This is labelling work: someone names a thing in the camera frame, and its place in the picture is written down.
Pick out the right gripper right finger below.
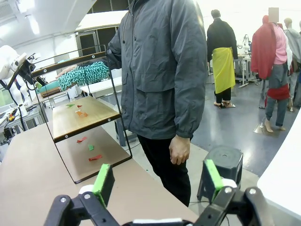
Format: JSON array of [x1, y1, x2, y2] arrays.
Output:
[[194, 159, 276, 226]]

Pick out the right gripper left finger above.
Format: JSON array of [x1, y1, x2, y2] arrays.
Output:
[[44, 163, 123, 226]]

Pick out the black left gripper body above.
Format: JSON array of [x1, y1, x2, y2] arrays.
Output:
[[17, 53, 42, 85]]

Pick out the teal microfibre duster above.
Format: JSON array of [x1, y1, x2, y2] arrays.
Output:
[[39, 61, 111, 95]]

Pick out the person's right forearm grey sleeve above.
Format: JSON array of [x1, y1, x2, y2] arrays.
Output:
[[107, 39, 123, 71]]

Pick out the person's left forearm grey sleeve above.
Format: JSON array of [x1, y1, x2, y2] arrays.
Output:
[[173, 77, 209, 140]]

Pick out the person's right hand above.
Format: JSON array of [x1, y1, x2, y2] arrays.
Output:
[[55, 66, 78, 79]]

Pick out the person's left hand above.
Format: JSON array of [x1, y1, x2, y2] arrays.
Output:
[[169, 136, 191, 165]]

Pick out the black plastic stool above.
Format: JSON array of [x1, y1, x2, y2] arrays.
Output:
[[197, 145, 244, 203]]

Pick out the ceiling light panel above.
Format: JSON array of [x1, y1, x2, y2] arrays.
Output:
[[23, 14, 40, 35]]

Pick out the aluminium profile robot stand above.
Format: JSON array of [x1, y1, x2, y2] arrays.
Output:
[[0, 103, 49, 144]]

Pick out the large white table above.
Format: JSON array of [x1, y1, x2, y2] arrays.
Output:
[[257, 115, 301, 226]]

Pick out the white desk grey legs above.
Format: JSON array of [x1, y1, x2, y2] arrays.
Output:
[[79, 76, 123, 98]]

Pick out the dark glass double door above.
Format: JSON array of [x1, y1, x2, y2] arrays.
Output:
[[75, 24, 120, 56]]

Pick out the mannequin with yellow skirt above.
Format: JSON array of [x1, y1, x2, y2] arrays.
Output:
[[206, 9, 238, 109]]

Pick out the person in grey jacket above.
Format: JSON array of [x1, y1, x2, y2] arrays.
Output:
[[107, 0, 209, 208]]

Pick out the mannequin in red and pink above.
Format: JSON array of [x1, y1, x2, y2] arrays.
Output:
[[250, 15, 293, 132]]

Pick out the small white background robot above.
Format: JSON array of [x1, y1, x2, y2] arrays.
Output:
[[241, 34, 252, 56]]

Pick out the mannequin in grey hoodie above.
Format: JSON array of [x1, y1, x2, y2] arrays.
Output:
[[283, 17, 301, 111]]

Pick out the mannequin floor base plate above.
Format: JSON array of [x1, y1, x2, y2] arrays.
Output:
[[253, 121, 286, 134], [215, 102, 236, 110]]

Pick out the black frame wooden shelf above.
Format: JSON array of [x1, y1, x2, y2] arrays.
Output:
[[30, 44, 133, 184]]

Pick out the grey frame workbench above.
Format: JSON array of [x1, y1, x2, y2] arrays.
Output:
[[231, 53, 258, 88]]

